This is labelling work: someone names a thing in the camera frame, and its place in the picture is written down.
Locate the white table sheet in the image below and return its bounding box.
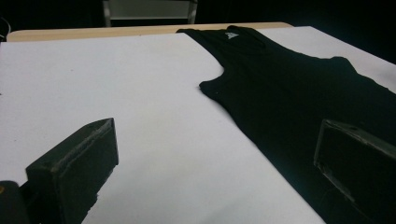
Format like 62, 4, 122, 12
0, 25, 396, 224

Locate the white metal stand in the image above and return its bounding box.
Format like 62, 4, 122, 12
102, 0, 199, 28

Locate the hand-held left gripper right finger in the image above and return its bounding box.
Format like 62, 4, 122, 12
313, 119, 396, 224

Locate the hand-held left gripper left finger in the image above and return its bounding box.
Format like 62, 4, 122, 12
25, 118, 120, 224

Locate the black tank top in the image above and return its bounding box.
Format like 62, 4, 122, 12
176, 25, 396, 224

